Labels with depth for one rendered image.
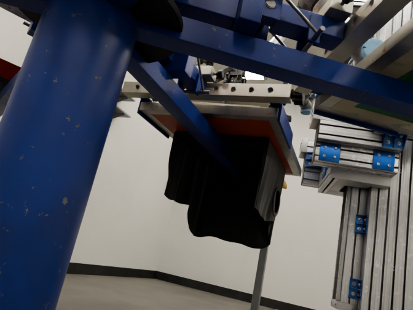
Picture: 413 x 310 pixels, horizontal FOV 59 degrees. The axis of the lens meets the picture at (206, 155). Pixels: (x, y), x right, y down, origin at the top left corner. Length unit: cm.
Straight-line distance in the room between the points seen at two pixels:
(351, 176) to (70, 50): 141
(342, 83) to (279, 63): 16
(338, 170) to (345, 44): 92
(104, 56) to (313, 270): 456
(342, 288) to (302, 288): 322
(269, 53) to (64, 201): 54
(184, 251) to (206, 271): 44
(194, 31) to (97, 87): 26
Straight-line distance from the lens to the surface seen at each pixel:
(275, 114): 136
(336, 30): 100
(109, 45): 79
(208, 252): 540
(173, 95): 116
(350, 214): 192
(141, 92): 151
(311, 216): 516
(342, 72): 95
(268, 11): 93
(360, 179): 184
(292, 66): 90
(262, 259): 220
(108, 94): 78
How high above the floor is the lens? 42
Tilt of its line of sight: 15 degrees up
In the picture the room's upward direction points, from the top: 12 degrees clockwise
